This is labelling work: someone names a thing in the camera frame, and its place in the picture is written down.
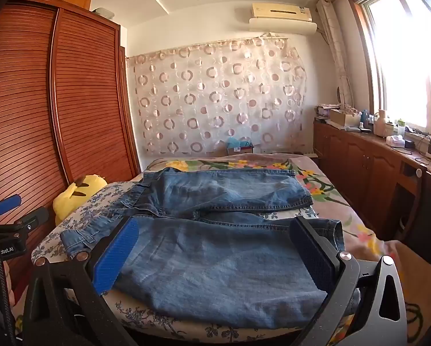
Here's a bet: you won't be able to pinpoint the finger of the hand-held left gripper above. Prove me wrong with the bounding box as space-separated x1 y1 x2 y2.
0 207 50 239
0 195 22 215

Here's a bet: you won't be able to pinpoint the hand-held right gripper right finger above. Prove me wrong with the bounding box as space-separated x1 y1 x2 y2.
289 216 409 346

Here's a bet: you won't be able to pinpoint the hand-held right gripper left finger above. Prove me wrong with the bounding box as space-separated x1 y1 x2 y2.
23 218 140 346

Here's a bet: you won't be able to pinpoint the blue denim pants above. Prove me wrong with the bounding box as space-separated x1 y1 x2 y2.
60 169 360 330

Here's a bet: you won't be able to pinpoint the person's left hand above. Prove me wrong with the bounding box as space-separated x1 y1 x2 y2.
0 261 16 305

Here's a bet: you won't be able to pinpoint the yellow plush toy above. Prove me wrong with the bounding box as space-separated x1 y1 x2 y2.
53 175 108 226

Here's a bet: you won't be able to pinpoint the blue floral white quilt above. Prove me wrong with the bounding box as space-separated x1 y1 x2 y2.
32 180 358 343

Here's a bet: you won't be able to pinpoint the colourful flower blanket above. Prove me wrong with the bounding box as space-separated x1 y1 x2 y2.
145 153 394 262

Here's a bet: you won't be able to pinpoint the wooden low cabinet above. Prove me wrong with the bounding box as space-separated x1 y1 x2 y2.
313 120 431 244

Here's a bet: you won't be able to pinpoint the wooden slatted wardrobe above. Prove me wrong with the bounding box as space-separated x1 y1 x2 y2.
0 0 141 296

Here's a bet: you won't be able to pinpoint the cardboard box with blue cloth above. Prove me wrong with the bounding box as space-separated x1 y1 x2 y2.
226 137 255 156

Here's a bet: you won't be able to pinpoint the stack of papers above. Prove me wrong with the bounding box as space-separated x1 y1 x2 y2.
316 103 342 120

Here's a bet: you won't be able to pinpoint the beige bottle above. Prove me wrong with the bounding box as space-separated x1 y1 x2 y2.
373 110 388 138

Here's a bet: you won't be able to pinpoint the patterned window drape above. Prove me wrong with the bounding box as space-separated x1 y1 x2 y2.
316 0 355 108

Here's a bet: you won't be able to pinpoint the window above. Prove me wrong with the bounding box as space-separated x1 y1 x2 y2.
347 0 431 141

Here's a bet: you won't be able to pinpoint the circle-patterned sheer wall curtain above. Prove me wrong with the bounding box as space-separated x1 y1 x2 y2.
126 36 308 157

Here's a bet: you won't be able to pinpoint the wall air conditioner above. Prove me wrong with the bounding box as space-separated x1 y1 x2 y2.
249 3 319 36

